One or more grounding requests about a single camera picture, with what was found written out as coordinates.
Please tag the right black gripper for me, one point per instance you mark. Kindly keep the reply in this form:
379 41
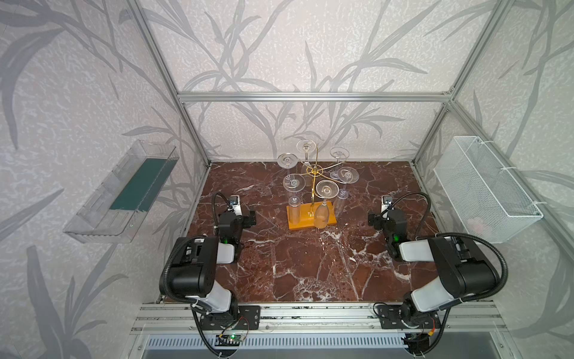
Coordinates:
377 219

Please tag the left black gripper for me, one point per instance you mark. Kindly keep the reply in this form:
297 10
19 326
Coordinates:
244 216

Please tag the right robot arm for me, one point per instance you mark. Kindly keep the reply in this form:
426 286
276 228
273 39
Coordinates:
468 269

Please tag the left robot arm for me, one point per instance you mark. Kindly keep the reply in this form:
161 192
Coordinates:
189 276

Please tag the front amber wine glass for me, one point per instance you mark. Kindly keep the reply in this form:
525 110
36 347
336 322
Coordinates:
326 190

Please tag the yellow wooden rack base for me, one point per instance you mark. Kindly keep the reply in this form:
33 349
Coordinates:
302 216

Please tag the green circuit board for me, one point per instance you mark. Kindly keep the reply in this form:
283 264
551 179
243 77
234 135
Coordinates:
230 340

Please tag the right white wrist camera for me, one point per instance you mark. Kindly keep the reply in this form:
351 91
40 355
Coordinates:
386 202

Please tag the gold wire glass rack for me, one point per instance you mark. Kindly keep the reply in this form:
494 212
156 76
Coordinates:
315 173

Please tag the white wire mesh basket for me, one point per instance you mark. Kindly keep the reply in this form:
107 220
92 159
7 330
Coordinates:
488 200

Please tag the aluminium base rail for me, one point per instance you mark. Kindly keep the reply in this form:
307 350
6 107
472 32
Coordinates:
309 325

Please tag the clear plastic wall bin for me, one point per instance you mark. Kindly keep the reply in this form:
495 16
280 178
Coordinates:
114 213

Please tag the aluminium frame crossbar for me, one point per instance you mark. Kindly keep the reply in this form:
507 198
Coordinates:
243 97

